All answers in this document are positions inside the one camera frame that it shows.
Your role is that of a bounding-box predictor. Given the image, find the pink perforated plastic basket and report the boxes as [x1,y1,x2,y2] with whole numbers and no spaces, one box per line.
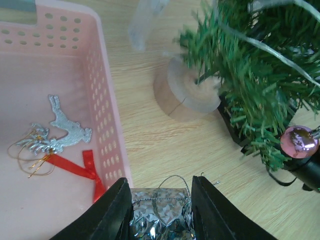
[0,0,132,240]

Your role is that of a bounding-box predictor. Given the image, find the clear led string lights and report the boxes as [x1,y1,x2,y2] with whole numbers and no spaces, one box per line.
[211,0,320,87]

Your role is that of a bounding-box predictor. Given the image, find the silver glitter star ornament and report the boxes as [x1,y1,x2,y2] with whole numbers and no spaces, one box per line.
[6,94,93,179]

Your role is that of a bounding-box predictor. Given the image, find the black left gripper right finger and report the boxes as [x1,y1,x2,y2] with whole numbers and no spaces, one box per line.
[191,176,275,240]

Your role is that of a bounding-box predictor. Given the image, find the pink bauble ornament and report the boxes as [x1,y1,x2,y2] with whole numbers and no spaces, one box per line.
[280,125,320,159]

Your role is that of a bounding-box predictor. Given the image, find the round wooden tree base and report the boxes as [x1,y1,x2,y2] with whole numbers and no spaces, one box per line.
[153,57,221,122]

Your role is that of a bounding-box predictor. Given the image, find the red ribbon bow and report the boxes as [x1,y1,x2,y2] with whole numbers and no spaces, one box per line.
[44,150,106,203]

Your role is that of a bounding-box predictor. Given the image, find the clear plastic battery box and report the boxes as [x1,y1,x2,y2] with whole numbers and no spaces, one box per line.
[128,0,170,52]

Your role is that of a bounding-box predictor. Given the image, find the small green christmas tree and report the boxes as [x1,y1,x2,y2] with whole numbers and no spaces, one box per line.
[176,0,320,170]

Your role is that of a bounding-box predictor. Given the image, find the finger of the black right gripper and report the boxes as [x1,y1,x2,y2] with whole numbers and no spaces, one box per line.
[217,94,250,148]

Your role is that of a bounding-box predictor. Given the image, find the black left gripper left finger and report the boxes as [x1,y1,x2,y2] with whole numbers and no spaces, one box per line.
[50,177,133,240]

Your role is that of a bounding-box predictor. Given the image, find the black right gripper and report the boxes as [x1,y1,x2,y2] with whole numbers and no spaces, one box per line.
[284,152,320,193]

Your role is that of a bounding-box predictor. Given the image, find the silver foil gift ornament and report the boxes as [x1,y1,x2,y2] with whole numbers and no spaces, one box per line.
[129,175,196,240]

